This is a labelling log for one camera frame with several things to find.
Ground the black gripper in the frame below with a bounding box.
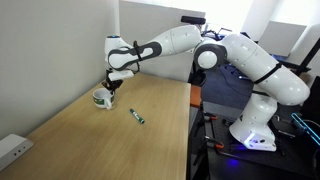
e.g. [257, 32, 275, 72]
[101, 69, 124, 100]

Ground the green whiteboard marker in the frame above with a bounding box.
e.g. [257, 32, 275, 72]
[129, 107, 146, 125]

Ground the black diagonal frame bar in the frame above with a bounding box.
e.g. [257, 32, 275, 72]
[294, 37, 320, 77]

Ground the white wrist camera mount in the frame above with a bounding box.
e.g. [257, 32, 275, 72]
[108, 69, 134, 82]

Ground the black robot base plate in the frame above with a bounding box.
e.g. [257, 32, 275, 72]
[204, 111, 316, 179]

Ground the gray board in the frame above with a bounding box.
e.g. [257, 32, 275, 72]
[257, 20, 308, 58]

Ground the blue LED strip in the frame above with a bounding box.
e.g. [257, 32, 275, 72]
[290, 112, 320, 147]

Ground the orange block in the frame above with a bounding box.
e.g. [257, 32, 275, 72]
[189, 84, 203, 108]

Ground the white mug with green band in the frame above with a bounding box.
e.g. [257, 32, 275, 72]
[92, 87, 116, 111]

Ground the white rectangular box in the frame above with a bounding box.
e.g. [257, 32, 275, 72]
[0, 133, 34, 172]

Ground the white cable duct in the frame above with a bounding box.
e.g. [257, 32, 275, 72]
[113, 0, 121, 38]

